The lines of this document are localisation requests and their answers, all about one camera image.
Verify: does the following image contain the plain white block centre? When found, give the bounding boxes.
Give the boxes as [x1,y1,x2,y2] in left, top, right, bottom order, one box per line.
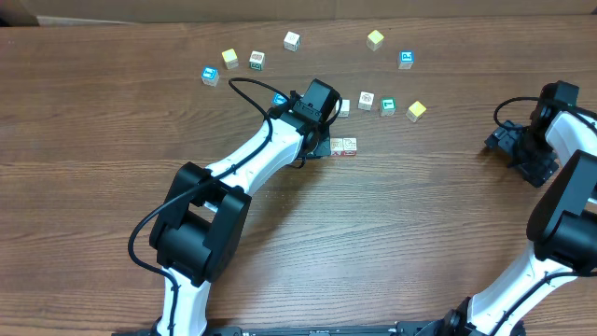
[336,99,350,118]

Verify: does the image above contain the white block green side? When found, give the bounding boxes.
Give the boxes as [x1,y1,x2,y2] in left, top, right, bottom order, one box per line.
[249,50,265,71]

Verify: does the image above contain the blue block centre left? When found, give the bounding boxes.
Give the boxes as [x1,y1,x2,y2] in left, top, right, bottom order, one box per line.
[271,92,287,107]

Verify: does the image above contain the white block red C side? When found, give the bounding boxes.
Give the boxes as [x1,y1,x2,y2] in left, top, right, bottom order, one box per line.
[342,138,357,156]

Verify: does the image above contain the white block top centre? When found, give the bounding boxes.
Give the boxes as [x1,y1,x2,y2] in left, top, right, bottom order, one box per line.
[284,31,300,52]

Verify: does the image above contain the blue L block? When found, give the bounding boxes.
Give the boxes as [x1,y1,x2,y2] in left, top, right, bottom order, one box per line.
[330,138,344,156]

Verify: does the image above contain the yellow block top left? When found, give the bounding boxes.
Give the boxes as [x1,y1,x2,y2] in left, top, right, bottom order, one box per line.
[222,49,239,69]

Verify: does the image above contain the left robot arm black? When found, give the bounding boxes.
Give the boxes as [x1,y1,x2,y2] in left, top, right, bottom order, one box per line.
[149,79,342,335]

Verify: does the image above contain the blue P block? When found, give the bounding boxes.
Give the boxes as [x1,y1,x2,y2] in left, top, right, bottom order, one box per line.
[397,50,414,70]

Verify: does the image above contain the white patterned block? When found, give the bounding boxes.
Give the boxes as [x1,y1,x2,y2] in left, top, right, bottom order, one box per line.
[357,91,374,111]

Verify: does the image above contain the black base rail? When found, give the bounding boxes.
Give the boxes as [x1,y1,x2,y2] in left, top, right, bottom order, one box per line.
[111,319,528,336]

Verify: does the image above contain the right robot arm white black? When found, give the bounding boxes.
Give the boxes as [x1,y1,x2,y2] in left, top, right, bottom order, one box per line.
[418,80,596,336]

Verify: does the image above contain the yellow 8 block top right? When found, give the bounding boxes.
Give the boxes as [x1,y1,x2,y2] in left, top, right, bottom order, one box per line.
[367,30,384,51]

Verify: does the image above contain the blue block far left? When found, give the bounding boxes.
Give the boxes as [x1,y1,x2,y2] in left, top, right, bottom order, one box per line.
[201,66,219,87]

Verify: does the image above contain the green T block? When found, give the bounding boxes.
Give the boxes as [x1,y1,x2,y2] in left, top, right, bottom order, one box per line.
[380,97,396,117]

